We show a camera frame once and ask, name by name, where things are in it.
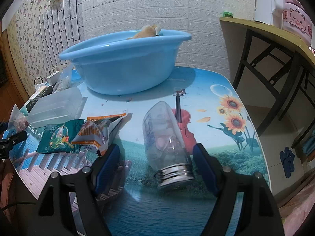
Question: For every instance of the pink pig-printed container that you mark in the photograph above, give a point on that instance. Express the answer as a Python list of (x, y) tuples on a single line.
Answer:
[(295, 17)]

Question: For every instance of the clear bag of cotton swabs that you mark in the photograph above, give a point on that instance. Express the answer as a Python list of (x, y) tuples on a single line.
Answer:
[(64, 81)]

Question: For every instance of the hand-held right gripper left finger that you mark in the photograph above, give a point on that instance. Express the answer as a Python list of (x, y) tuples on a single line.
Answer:
[(108, 167)]

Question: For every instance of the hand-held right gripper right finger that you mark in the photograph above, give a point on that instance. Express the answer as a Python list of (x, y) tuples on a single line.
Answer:
[(203, 167)]

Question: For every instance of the small green object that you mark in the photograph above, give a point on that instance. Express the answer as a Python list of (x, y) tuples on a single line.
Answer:
[(228, 14)]

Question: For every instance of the white charger plug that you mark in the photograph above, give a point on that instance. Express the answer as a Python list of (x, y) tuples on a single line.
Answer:
[(53, 78)]

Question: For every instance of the blue plastic basin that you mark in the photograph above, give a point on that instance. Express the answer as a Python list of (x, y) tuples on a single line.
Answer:
[(123, 68)]

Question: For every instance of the blue slipper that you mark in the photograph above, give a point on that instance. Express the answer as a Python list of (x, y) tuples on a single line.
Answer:
[(286, 162)]

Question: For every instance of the white electric kettle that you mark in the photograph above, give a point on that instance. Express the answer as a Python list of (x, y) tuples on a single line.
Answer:
[(273, 2)]

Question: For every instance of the printed scenery desktop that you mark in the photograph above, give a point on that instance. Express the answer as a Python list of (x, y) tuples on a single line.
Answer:
[(160, 206)]

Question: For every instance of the white shopping bag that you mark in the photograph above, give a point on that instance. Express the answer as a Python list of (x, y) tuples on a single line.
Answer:
[(40, 85)]

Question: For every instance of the green snack packet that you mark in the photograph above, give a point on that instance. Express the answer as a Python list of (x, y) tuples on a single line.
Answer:
[(59, 137)]

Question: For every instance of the clear plastic box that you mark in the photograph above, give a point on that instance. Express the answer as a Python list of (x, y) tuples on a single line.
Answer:
[(54, 108)]

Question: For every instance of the orange and white snack packet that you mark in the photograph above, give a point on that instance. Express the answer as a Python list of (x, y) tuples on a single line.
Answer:
[(93, 132)]

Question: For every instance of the wooden side table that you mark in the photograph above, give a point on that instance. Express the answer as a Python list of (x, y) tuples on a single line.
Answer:
[(258, 27)]

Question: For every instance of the wooden door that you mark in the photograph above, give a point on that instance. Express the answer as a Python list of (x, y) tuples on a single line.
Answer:
[(7, 61)]

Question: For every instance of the blue cloth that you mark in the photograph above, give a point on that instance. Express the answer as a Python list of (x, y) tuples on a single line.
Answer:
[(310, 147)]

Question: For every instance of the pink blanket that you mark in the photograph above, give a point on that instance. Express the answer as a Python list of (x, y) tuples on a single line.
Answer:
[(297, 211)]

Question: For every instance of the red cloth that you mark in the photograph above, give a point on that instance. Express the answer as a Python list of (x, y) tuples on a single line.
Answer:
[(7, 177)]

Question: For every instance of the yellow knitted plush toy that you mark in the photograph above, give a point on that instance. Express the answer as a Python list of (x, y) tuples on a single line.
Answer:
[(145, 32)]

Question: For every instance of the small clear bag of beads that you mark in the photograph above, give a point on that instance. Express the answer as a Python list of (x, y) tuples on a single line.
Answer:
[(18, 120)]

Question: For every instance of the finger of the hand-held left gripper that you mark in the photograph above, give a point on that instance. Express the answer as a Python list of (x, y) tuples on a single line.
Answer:
[(14, 138), (3, 126)]

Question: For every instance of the black box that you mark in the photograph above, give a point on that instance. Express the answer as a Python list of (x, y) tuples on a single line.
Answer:
[(37, 98)]

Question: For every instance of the clear bottle with metal cap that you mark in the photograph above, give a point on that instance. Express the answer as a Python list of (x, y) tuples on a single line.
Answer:
[(160, 132)]

